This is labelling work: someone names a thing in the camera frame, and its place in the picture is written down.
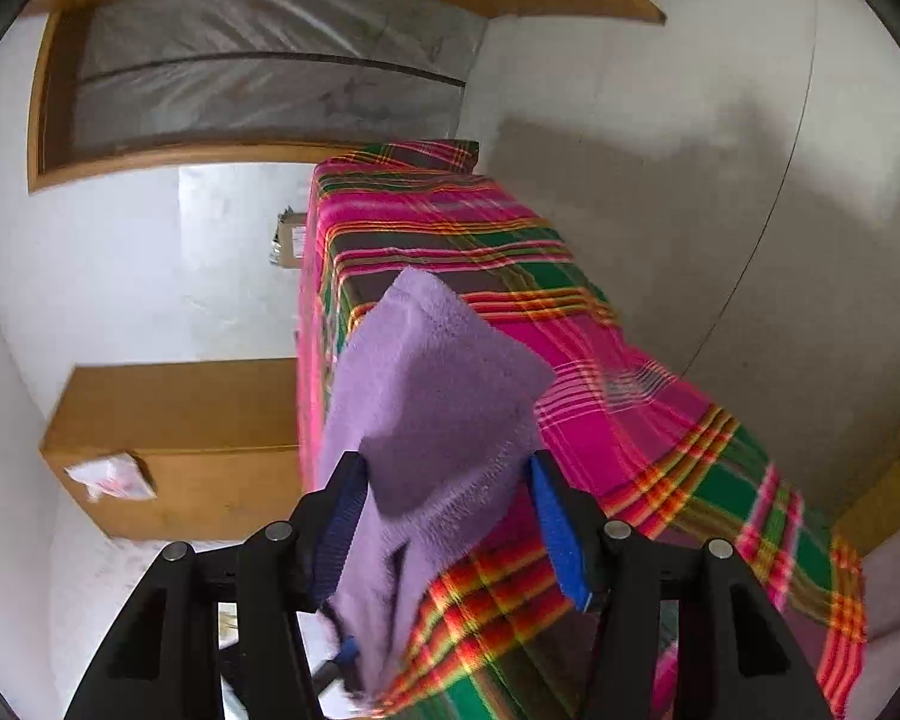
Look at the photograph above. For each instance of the grey door curtain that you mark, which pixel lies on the grey door curtain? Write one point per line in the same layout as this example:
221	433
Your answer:
159	72

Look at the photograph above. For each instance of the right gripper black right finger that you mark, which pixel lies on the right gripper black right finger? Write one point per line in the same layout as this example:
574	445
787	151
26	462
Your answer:
736	656

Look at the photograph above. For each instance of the white plastic bag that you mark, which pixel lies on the white plastic bag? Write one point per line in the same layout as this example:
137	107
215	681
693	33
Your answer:
119	476

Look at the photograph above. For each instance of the cardboard box with label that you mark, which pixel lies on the cardboard box with label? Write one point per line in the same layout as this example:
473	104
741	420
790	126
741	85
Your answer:
288	241

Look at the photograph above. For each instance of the wooden wardrobe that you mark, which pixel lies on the wooden wardrobe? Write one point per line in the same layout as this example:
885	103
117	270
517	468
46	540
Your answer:
216	440

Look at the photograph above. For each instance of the pink plaid bed sheet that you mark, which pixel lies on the pink plaid bed sheet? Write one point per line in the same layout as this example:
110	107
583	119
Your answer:
623	427

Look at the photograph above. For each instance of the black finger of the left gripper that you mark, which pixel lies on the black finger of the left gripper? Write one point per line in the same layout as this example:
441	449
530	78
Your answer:
340	667

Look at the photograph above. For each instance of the purple fleece garment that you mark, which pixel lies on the purple fleece garment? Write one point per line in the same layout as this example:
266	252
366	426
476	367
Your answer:
442	407

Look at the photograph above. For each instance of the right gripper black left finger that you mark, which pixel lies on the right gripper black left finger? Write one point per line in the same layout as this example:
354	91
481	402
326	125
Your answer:
196	619

